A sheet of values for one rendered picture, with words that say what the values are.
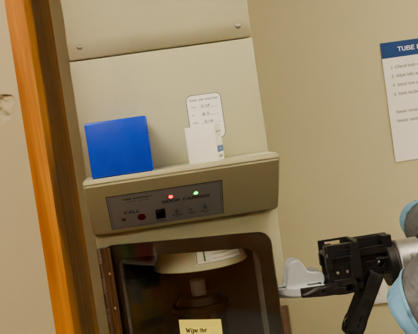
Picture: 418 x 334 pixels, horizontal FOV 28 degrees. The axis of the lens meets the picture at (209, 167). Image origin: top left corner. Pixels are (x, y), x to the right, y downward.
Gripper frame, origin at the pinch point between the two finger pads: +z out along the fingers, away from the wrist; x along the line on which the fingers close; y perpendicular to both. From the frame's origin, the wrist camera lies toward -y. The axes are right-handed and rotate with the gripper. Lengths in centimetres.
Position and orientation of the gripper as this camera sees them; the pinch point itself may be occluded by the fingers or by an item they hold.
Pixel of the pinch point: (276, 294)
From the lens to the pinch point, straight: 137.7
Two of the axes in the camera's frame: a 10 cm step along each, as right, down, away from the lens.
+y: -1.4, -9.9, -0.5
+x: 0.8, 0.4, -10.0
